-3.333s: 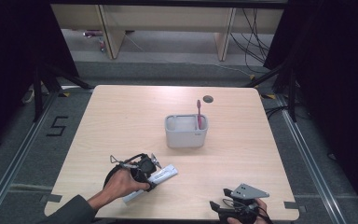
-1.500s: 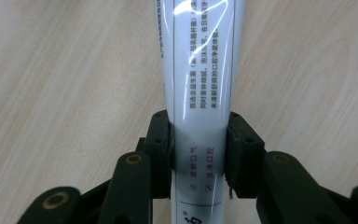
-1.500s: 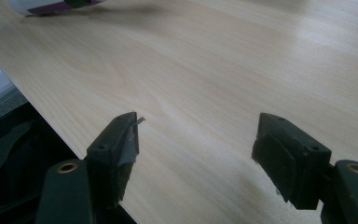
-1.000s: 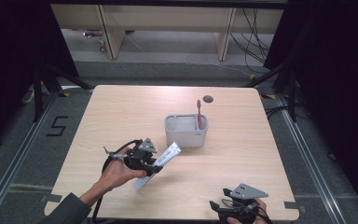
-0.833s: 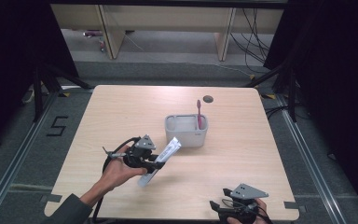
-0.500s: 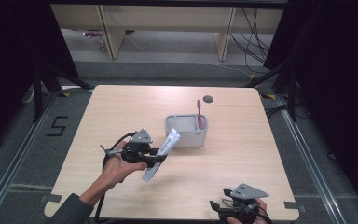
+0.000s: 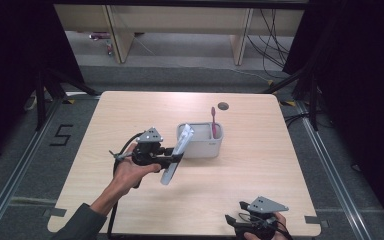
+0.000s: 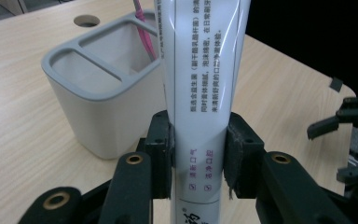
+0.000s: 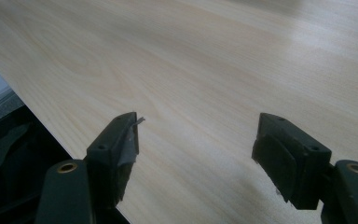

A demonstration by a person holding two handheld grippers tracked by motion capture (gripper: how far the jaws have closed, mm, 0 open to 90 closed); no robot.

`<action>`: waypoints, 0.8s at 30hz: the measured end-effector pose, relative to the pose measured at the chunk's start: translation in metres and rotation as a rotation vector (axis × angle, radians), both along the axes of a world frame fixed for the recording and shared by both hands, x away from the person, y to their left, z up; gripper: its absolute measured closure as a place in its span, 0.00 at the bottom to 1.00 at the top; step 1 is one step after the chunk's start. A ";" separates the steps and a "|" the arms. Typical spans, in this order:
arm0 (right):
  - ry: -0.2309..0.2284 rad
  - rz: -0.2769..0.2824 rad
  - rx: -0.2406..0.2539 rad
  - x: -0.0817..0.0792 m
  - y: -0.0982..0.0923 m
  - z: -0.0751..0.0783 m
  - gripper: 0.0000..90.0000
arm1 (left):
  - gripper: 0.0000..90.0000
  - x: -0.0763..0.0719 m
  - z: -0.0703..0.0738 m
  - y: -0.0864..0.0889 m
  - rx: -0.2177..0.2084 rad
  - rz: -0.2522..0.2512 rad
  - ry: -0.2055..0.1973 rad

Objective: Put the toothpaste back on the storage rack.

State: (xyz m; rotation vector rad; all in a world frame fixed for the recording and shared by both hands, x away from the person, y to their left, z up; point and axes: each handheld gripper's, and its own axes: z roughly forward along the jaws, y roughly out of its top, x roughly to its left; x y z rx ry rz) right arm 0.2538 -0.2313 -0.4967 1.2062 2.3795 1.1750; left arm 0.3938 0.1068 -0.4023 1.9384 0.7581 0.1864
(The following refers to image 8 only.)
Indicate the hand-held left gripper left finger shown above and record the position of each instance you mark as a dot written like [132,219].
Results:
[160,155]

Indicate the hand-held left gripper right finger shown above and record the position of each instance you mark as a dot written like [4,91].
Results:
[242,155]

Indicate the grey toothbrush holder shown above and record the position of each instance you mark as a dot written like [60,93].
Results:
[105,124]

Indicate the white toothpaste tube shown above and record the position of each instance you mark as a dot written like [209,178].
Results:
[199,77]

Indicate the small dark tag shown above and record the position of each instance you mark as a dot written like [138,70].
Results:
[336,84]

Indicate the pink toothbrush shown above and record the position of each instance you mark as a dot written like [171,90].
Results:
[145,34]

